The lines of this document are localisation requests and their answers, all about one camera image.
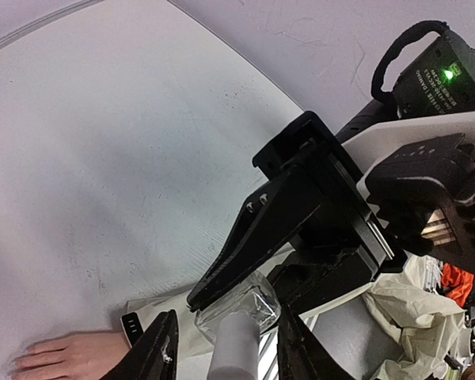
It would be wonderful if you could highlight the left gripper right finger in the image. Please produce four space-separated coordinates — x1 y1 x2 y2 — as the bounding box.
277 304 354 380

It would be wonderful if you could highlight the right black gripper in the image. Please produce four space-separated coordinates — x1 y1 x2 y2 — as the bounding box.
187 111 408 313

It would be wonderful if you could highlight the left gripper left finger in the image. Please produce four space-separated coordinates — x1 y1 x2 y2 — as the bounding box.
102 310 178 380

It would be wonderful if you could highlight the white nail polish cap brush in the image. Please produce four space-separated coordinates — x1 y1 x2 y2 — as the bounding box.
207 311 260 379

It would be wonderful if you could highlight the forearm in beige sleeve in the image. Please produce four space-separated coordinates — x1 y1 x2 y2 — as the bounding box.
126 245 468 380

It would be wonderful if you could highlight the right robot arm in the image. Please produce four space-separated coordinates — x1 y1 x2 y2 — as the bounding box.
187 21 475 313

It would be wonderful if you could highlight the person's bare hand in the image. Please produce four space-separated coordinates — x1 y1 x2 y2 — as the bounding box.
10 332 130 379

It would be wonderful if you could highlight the black wrist band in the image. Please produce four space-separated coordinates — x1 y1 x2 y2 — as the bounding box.
120 312 144 347

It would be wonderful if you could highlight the orange cloth in background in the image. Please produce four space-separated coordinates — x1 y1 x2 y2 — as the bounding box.
441 264 475 307

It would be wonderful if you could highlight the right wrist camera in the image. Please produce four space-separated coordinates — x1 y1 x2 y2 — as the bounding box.
344 112 475 275

